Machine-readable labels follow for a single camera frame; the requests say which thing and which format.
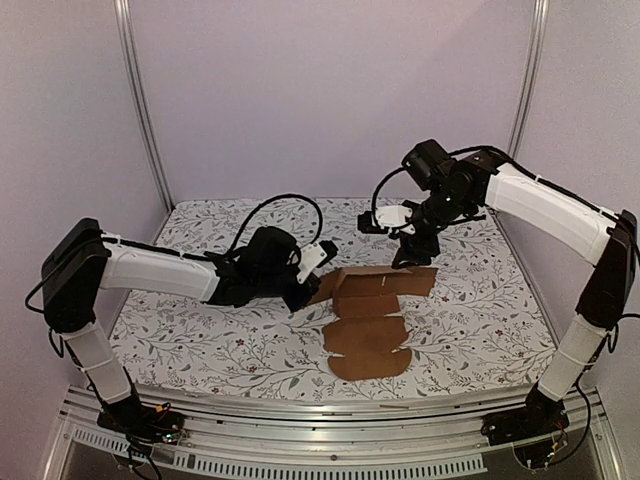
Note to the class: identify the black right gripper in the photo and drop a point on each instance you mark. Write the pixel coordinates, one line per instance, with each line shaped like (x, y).
(417, 244)

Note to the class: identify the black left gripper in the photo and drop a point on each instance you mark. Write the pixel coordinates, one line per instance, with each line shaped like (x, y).
(296, 302)

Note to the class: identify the brown cardboard box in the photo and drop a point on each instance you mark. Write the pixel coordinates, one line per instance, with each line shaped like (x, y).
(366, 340)

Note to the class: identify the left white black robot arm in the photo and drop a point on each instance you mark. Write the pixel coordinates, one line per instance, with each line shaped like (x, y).
(88, 260)

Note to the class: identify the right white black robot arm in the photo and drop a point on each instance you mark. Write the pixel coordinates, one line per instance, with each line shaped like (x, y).
(459, 183)

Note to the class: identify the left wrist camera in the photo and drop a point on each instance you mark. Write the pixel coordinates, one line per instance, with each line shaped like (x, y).
(313, 256)

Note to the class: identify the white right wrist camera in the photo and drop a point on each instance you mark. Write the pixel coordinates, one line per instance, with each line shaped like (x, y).
(386, 220)

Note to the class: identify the aluminium front rail frame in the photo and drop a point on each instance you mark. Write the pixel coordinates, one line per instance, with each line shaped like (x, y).
(437, 437)

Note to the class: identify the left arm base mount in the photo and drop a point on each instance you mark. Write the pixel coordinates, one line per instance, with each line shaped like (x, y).
(140, 422)

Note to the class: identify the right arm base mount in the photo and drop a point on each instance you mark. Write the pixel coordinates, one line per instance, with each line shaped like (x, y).
(538, 416)

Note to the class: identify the right aluminium corner post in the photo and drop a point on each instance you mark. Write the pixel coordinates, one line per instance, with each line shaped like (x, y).
(531, 69)

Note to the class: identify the aluminium corner post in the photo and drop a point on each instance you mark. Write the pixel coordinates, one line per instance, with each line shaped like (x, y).
(531, 69)
(124, 23)

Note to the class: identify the left aluminium corner post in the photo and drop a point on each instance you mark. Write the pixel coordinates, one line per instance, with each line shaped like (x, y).
(124, 23)

